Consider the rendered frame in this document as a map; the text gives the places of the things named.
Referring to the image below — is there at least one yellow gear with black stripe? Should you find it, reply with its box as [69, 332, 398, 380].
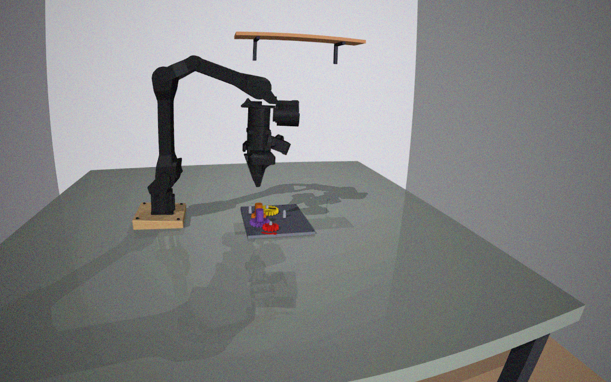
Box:
[263, 206, 278, 216]

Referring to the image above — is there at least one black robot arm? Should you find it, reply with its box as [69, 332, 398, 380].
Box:
[148, 55, 300, 215]

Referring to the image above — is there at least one purple gear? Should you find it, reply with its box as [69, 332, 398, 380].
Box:
[250, 209, 270, 228]

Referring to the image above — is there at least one red gear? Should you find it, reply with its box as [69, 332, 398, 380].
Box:
[263, 223, 278, 232]

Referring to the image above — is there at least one orange gear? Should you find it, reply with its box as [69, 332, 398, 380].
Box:
[251, 203, 266, 218]

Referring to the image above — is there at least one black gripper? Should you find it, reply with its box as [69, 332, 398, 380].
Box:
[242, 125, 275, 187]

